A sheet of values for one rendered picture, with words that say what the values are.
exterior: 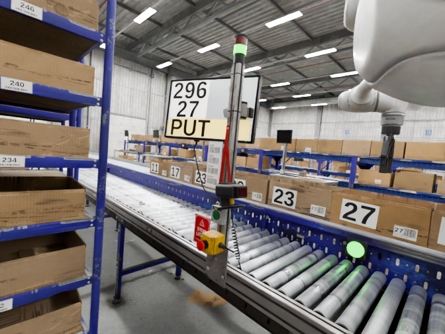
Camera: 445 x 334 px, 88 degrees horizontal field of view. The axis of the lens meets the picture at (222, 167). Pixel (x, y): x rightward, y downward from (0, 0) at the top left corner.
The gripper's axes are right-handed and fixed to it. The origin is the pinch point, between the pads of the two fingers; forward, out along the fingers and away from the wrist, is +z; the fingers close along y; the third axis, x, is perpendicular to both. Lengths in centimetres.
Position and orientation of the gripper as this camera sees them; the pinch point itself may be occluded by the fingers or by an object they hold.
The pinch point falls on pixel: (385, 168)
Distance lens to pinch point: 136.5
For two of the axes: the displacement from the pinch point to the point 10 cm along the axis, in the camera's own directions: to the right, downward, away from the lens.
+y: -7.1, -0.2, -7.1
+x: 7.0, 1.1, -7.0
